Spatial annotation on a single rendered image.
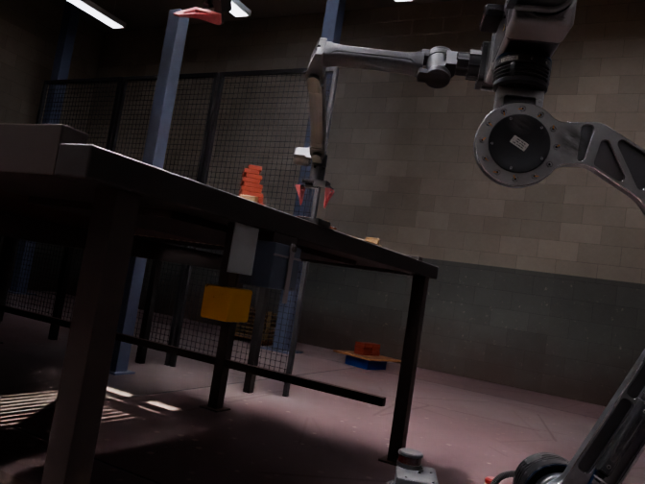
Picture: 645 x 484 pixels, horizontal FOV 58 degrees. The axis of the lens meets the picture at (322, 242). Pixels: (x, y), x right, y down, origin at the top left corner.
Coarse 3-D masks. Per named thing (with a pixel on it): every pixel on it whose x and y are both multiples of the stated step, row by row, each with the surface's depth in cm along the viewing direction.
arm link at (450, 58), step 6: (432, 54) 176; (438, 54) 175; (444, 54) 175; (450, 54) 173; (456, 54) 173; (432, 60) 174; (438, 60) 173; (444, 60) 174; (450, 60) 172; (456, 60) 172; (426, 66) 176; (444, 66) 172; (450, 66) 172; (450, 72) 174; (450, 78) 176
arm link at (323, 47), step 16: (320, 48) 178; (336, 48) 179; (352, 48) 178; (368, 48) 178; (432, 48) 178; (448, 48) 177; (320, 64) 180; (336, 64) 181; (352, 64) 180; (368, 64) 179; (384, 64) 178; (400, 64) 176; (416, 64) 175; (432, 80) 175; (448, 80) 174
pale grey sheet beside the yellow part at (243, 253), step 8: (240, 224) 141; (240, 232) 142; (248, 232) 144; (256, 232) 148; (232, 240) 139; (240, 240) 142; (248, 240) 145; (256, 240) 148; (232, 248) 140; (240, 248) 142; (248, 248) 145; (232, 256) 140; (240, 256) 143; (248, 256) 145; (232, 264) 140; (240, 264) 143; (248, 264) 146; (232, 272) 140; (240, 272) 143; (248, 272) 146
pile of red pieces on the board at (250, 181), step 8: (248, 168) 299; (256, 168) 298; (248, 176) 297; (256, 176) 298; (240, 184) 312; (248, 184) 297; (256, 184) 298; (240, 192) 306; (248, 192) 296; (256, 192) 297
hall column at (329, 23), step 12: (336, 0) 648; (336, 12) 646; (324, 24) 650; (336, 24) 646; (324, 36) 648; (336, 36) 649; (300, 180) 637; (300, 264) 630; (300, 276) 632; (288, 300) 623; (276, 324) 625; (288, 324) 619; (276, 336) 623; (288, 336) 622; (264, 348) 618
